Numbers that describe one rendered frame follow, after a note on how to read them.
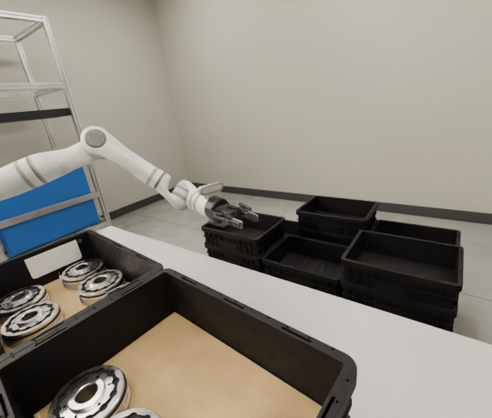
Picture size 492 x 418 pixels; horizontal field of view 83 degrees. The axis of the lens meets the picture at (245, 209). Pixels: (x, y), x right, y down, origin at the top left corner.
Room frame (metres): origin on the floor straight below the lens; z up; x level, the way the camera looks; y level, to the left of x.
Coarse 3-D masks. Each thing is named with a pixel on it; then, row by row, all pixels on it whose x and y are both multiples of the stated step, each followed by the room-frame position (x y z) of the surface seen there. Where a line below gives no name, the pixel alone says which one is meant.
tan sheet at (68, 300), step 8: (56, 280) 0.67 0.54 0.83; (48, 288) 0.64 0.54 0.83; (56, 288) 0.63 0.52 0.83; (64, 288) 0.63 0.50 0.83; (56, 296) 0.59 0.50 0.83; (64, 296) 0.59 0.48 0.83; (72, 296) 0.59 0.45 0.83; (64, 304) 0.56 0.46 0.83; (72, 304) 0.55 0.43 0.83; (80, 304) 0.55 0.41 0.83; (64, 312) 0.53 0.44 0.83; (72, 312) 0.52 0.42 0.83; (0, 328) 0.50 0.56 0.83
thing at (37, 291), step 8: (24, 288) 0.60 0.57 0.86; (32, 288) 0.60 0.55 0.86; (40, 288) 0.59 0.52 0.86; (8, 296) 0.58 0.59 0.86; (32, 296) 0.56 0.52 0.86; (40, 296) 0.56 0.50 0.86; (0, 304) 0.54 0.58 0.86; (16, 304) 0.53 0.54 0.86; (24, 304) 0.53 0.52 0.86; (0, 312) 0.51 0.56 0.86; (8, 312) 0.51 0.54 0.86; (16, 312) 0.51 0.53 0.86
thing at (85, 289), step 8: (104, 272) 0.63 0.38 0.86; (112, 272) 0.63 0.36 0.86; (120, 272) 0.62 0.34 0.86; (88, 280) 0.60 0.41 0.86; (112, 280) 0.58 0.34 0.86; (120, 280) 0.58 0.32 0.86; (80, 288) 0.57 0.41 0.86; (88, 288) 0.56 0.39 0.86; (96, 288) 0.56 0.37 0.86; (104, 288) 0.56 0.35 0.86; (112, 288) 0.56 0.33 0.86; (88, 296) 0.54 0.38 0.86
